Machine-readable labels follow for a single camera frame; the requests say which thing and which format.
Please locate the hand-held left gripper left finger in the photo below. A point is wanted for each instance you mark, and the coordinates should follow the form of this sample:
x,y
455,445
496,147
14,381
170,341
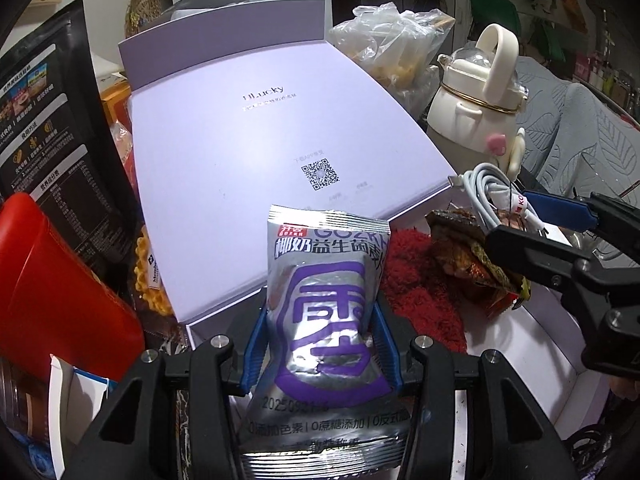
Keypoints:
x,y
252,347

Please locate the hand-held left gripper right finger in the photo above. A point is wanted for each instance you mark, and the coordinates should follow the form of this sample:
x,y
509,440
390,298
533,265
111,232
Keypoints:
x,y
389,347

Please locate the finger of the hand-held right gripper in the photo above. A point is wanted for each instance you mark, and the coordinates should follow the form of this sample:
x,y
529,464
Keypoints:
x,y
545,257
560,207

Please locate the dark red furry plush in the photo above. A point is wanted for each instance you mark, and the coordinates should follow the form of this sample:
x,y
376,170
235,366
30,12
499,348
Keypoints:
x,y
425,300

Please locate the brown snack packet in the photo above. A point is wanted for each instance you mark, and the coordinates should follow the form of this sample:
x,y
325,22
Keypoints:
x,y
465,245

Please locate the silver purple snack packet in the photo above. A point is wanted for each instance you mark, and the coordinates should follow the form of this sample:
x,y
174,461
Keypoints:
x,y
325,270

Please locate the lavender gift box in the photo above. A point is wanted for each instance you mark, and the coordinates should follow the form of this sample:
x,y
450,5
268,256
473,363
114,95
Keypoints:
x,y
225,160

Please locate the clear glass jar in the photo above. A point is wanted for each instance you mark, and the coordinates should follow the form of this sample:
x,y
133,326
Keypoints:
x,y
615,180

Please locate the grey leaf-patterned sofa cover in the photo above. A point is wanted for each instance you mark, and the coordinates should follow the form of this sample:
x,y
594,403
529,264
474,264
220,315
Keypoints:
x,y
575,125

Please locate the yellow snack packet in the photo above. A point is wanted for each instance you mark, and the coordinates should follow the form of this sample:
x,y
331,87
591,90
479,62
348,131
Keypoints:
x,y
150,280

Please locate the cream water bottle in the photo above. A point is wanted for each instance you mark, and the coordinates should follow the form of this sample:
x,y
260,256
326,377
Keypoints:
x,y
465,115

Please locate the row of small bottles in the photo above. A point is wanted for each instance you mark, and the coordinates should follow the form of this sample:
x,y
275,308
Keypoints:
x,y
607,80

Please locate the small green hanging bag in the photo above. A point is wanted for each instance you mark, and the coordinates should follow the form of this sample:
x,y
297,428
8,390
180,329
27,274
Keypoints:
x,y
554,37

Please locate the white carton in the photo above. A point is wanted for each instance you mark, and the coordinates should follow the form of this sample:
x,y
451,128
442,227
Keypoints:
x,y
65,395

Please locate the red plastic container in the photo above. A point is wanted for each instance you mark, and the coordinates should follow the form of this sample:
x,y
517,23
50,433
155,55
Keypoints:
x,y
65,285

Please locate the clear plastic bag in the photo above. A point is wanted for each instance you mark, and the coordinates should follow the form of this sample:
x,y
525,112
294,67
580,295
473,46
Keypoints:
x,y
390,35

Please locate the orange box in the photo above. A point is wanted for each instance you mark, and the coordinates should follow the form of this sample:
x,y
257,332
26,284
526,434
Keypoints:
x,y
116,105

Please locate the black printed bag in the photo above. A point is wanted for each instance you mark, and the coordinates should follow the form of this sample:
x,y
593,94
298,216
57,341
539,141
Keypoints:
x,y
55,135

